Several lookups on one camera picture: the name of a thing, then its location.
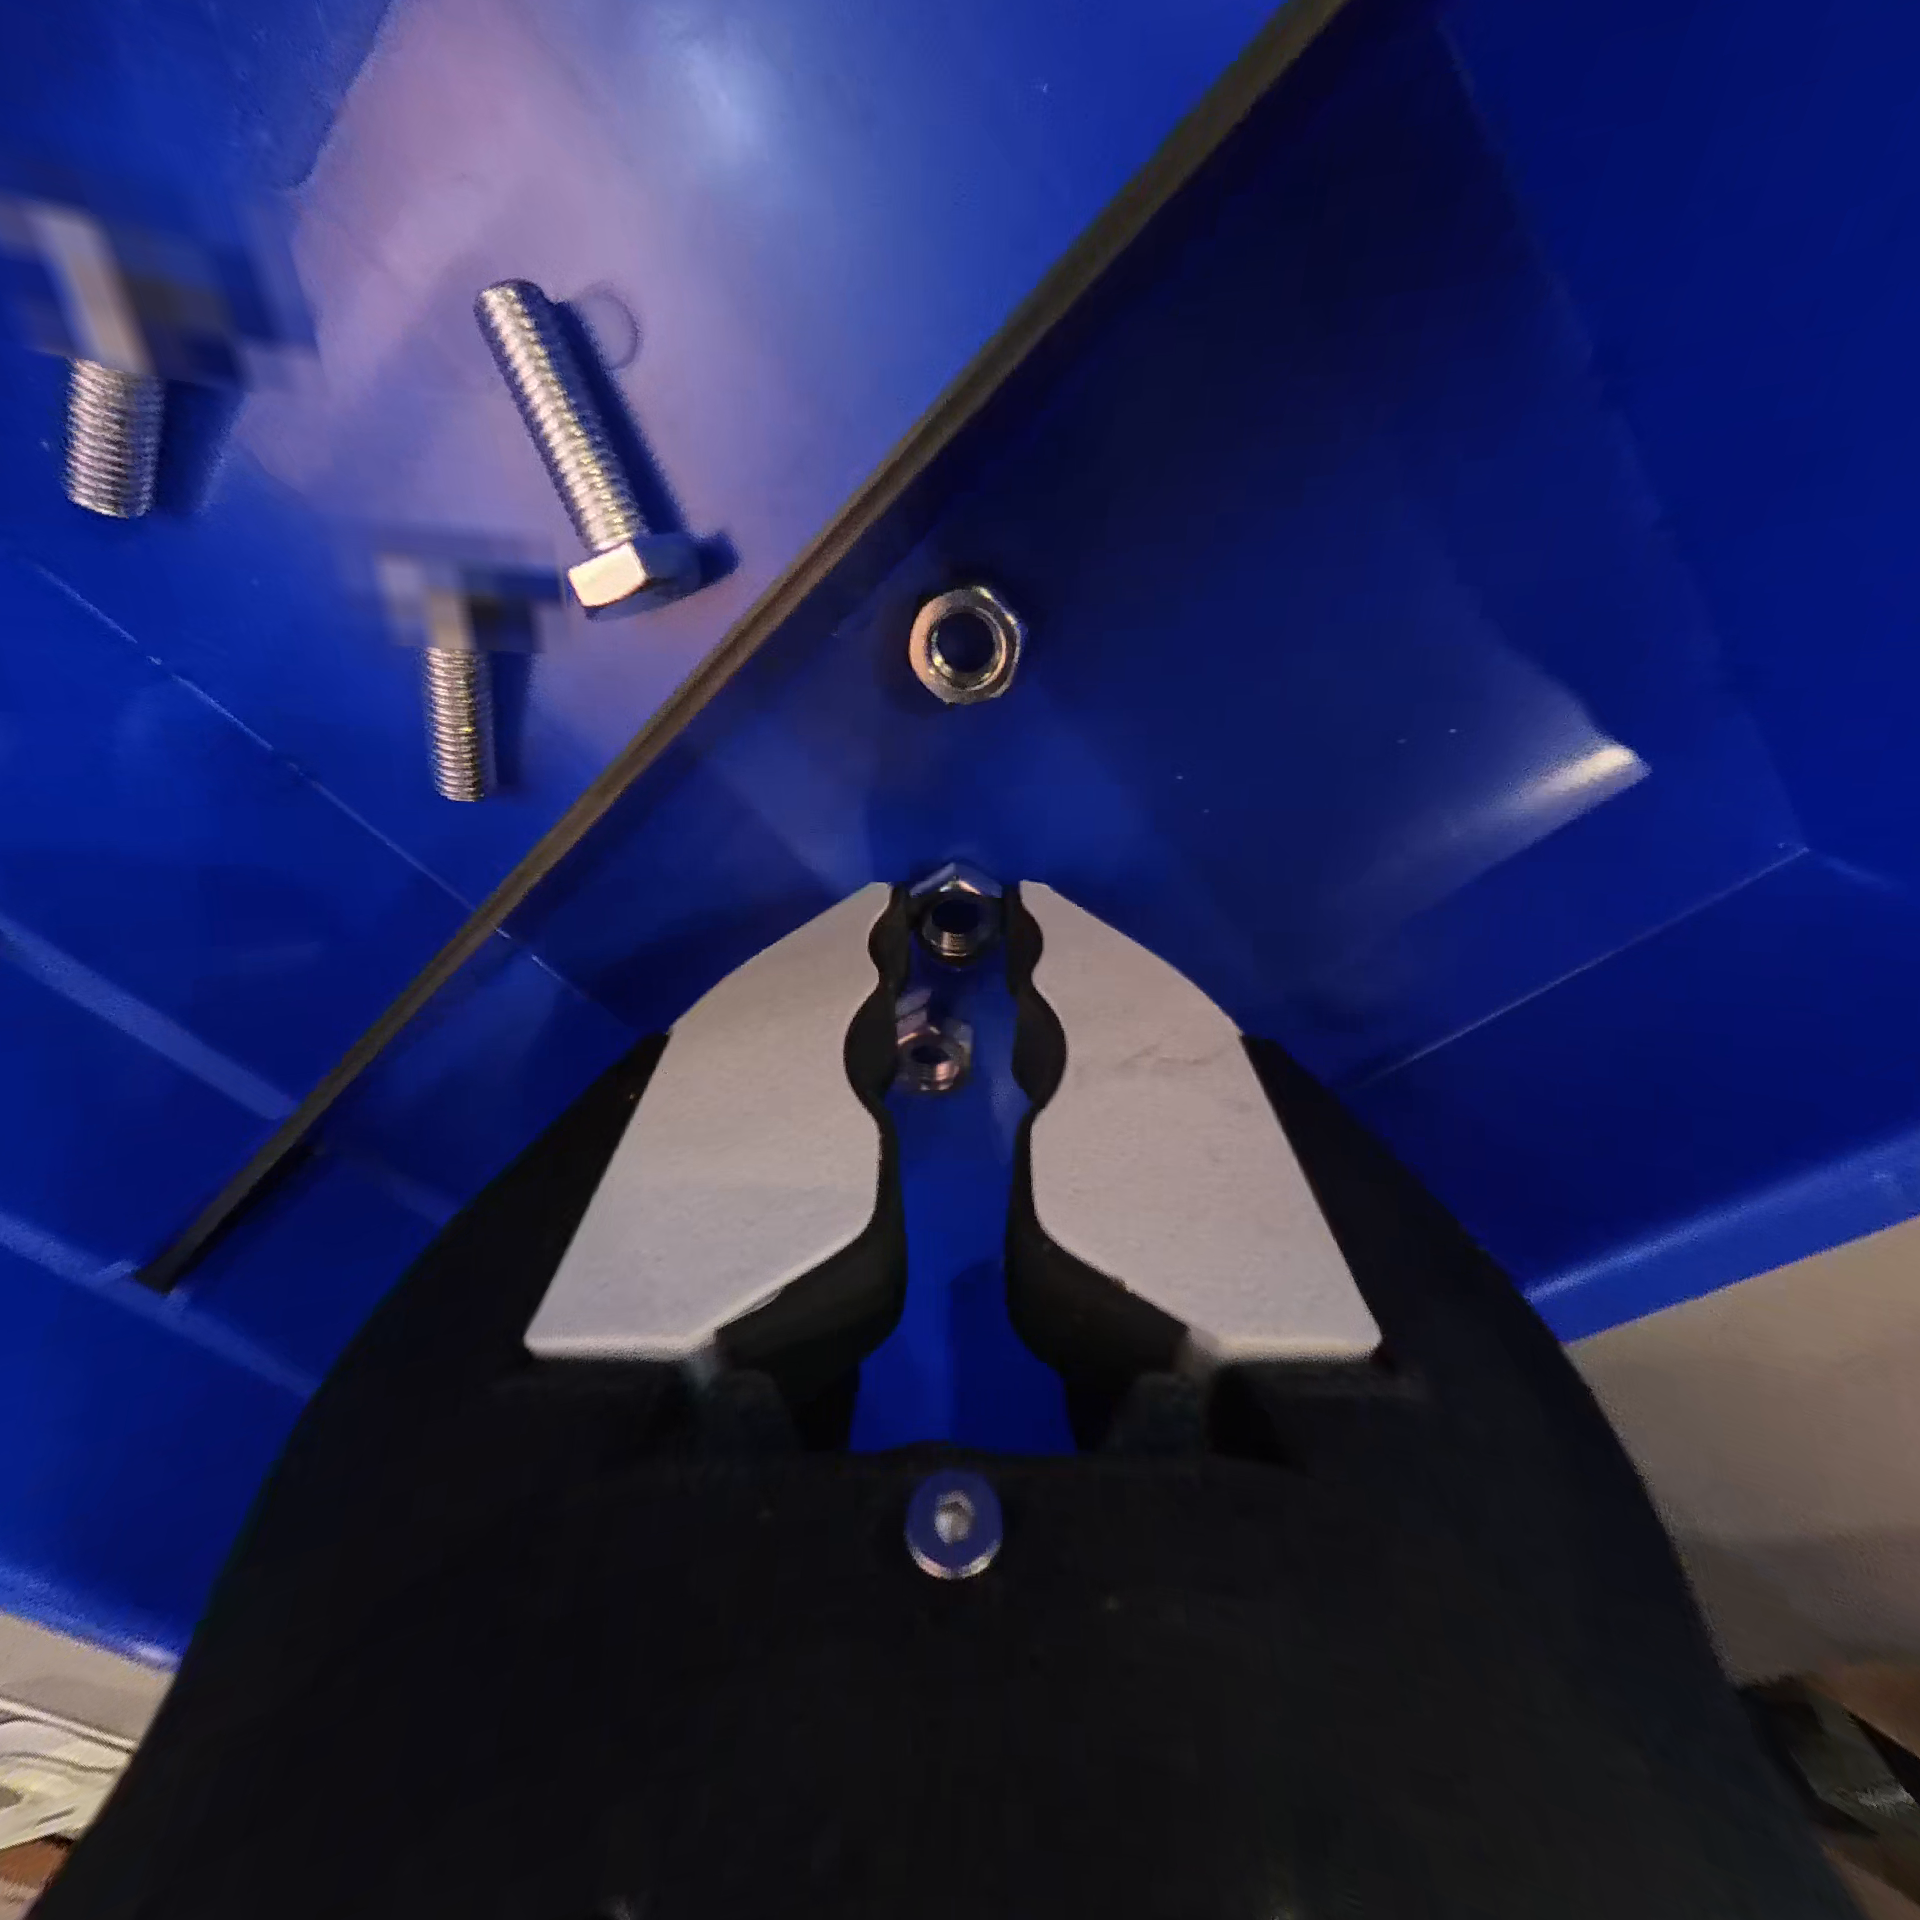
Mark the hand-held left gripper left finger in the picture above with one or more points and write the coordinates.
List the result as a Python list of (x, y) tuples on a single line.
[(722, 1185)]

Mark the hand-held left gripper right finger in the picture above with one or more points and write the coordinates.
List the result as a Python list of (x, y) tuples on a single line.
[(1202, 1200)]

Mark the steel hex nut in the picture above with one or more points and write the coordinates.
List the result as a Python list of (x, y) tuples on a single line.
[(922, 647), (954, 882), (909, 1039)]

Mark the steel hex bolt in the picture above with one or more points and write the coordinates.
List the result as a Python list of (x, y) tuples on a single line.
[(460, 734), (113, 452), (579, 436)]

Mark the blue plastic bin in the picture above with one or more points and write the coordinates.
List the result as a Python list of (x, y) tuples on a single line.
[(1350, 452)]

